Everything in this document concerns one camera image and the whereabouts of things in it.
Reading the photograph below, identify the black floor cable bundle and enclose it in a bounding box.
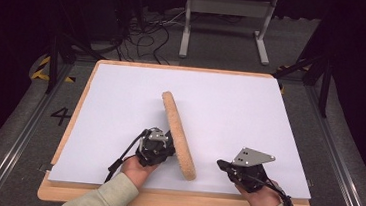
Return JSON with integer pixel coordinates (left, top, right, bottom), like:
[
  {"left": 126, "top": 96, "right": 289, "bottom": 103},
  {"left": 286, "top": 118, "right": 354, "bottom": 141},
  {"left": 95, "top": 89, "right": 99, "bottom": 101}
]
[{"left": 115, "top": 3, "right": 193, "bottom": 67}]

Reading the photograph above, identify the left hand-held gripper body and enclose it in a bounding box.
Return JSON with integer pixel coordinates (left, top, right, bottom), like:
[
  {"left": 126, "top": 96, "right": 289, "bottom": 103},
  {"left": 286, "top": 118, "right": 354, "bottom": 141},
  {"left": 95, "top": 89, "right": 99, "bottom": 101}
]
[{"left": 133, "top": 125, "right": 178, "bottom": 170}]

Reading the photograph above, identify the left hand-held gripper cable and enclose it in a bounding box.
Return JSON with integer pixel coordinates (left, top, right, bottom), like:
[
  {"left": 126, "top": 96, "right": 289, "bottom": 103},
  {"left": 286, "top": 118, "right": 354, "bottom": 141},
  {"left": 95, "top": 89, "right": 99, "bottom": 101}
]
[{"left": 103, "top": 125, "right": 150, "bottom": 188}]

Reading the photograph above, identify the black tripod stand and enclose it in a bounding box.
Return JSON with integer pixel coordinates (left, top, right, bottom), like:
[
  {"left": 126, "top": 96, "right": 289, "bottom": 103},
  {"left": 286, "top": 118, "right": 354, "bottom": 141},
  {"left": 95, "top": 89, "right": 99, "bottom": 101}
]
[
  {"left": 268, "top": 47, "right": 337, "bottom": 120},
  {"left": 42, "top": 0, "right": 113, "bottom": 100}
]

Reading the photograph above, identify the aluminium floor rail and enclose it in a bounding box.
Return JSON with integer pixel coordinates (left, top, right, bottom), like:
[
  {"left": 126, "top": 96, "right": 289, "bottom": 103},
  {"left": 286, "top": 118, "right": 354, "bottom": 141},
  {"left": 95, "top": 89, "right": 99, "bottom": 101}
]
[
  {"left": 0, "top": 56, "right": 75, "bottom": 206},
  {"left": 295, "top": 83, "right": 366, "bottom": 206}
]

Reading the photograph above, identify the white table cover sheet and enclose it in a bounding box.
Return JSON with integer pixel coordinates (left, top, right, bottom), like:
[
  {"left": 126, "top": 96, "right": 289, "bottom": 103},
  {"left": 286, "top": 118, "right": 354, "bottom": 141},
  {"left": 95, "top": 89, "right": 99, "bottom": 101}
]
[{"left": 47, "top": 58, "right": 321, "bottom": 204}]

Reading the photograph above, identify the grey metal stand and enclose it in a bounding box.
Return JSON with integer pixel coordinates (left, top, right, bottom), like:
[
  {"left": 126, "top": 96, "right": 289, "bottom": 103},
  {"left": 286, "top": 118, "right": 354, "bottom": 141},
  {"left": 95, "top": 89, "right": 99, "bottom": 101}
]
[{"left": 178, "top": 0, "right": 279, "bottom": 68}]

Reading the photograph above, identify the hand-held gripper cable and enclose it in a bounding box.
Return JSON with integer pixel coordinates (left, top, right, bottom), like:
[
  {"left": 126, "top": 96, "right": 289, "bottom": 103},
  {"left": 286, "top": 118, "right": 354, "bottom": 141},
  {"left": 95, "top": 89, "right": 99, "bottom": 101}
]
[
  {"left": 248, "top": 173, "right": 298, "bottom": 206},
  {"left": 103, "top": 125, "right": 150, "bottom": 188}
]

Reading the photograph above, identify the person's left hand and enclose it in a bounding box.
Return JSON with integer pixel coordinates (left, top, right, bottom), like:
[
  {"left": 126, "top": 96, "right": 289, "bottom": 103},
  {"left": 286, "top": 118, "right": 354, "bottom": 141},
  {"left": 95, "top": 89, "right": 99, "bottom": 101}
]
[{"left": 117, "top": 153, "right": 160, "bottom": 192}]

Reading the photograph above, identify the person's right hand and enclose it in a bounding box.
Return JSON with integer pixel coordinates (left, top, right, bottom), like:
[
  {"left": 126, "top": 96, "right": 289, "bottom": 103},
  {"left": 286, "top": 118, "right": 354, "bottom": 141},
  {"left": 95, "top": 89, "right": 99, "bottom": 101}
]
[{"left": 232, "top": 176, "right": 284, "bottom": 206}]

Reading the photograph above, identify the right hand-held gripper cable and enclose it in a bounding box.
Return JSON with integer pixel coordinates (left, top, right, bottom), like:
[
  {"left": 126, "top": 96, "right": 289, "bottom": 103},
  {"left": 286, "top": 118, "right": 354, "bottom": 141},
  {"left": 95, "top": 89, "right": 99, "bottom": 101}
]
[{"left": 248, "top": 173, "right": 298, "bottom": 206}]

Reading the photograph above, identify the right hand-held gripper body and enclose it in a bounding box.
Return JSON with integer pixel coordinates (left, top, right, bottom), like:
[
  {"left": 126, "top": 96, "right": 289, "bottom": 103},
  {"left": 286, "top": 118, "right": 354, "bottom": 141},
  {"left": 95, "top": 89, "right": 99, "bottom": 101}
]
[{"left": 224, "top": 145, "right": 277, "bottom": 196}]

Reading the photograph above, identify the yellow black hazard tape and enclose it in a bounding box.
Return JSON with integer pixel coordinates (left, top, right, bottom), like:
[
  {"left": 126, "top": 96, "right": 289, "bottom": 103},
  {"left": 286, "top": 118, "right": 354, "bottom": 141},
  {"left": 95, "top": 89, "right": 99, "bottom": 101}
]
[
  {"left": 275, "top": 62, "right": 313, "bottom": 98},
  {"left": 30, "top": 54, "right": 78, "bottom": 85}
]

